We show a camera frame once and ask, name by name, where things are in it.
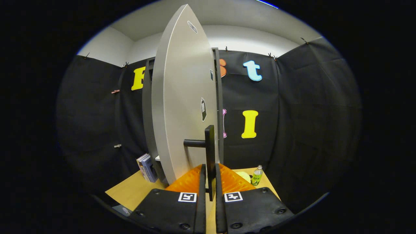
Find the blue-grey book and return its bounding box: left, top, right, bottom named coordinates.
left=142, top=155, right=159, bottom=183

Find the beige shoe cabinet door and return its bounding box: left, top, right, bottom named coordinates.
left=151, top=4, right=221, bottom=202

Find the pale yellow round object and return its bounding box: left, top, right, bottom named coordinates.
left=236, top=171, right=252, bottom=184

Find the green label plastic bottle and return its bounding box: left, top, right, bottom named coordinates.
left=251, top=165, right=264, bottom=186

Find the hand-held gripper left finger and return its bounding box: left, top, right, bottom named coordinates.
left=128, top=163, right=207, bottom=234

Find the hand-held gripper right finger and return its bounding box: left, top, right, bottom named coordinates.
left=214, top=163, right=295, bottom=234

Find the black backdrop cloth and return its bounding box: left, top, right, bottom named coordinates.
left=56, top=36, right=363, bottom=215

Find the long ceiling light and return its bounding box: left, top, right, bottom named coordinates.
left=254, top=0, right=279, bottom=9

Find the white cover book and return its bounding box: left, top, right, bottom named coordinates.
left=136, top=153, right=150, bottom=182

